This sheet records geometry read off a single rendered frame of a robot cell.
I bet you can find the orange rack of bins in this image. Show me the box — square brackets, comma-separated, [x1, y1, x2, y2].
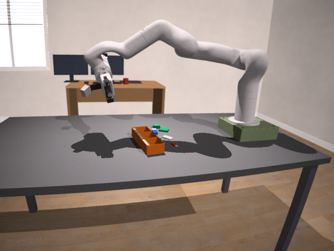
[132, 126, 165, 155]

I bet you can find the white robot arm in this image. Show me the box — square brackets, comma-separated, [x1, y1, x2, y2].
[84, 20, 268, 126]

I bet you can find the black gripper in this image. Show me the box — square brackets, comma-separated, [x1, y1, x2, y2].
[97, 70, 114, 103]

